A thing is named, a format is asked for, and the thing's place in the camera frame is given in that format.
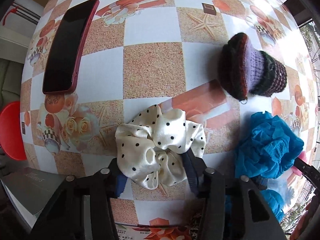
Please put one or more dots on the white polka dot scrunchie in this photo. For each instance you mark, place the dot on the white polka dot scrunchie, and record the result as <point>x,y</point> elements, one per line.
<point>150,147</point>

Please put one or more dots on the dark red smartphone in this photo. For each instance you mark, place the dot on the dark red smartphone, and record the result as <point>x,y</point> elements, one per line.
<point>63,62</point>

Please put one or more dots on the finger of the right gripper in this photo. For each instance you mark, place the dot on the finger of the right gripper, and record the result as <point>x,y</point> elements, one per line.
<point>309,172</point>

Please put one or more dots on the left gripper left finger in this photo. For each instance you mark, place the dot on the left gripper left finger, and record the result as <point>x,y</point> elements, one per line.
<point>121,181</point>

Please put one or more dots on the small pink foam sponge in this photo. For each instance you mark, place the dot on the small pink foam sponge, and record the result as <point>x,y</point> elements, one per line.
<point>300,166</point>

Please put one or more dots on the floral tissue box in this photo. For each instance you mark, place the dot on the floral tissue box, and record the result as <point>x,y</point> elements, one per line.
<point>154,233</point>

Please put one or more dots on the purple knitted pouch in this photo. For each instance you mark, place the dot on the purple knitted pouch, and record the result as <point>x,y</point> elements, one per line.
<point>244,70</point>

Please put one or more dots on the person's right hand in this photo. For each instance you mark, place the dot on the person's right hand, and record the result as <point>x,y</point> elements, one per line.
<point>302,223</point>

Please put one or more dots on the checkered tablecloth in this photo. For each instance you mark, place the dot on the checkered tablecloth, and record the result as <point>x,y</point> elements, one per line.
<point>142,53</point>

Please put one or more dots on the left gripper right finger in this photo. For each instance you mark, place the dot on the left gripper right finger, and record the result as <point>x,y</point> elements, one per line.
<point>194,169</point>

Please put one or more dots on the red handled mop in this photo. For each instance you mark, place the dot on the red handled mop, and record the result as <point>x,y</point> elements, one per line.
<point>23,12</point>

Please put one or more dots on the green sofa cushion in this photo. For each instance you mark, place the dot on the green sofa cushion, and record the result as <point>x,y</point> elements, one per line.
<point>10,82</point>

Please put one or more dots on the red plastic stool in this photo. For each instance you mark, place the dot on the red plastic stool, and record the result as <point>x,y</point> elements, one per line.
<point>11,138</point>

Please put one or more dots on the blue shoe cover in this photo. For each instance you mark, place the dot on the blue shoe cover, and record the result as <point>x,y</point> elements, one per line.
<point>273,198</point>
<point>268,149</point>

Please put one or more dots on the grey white storage box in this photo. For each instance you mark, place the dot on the grey white storage box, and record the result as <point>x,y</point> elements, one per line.
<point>29,190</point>

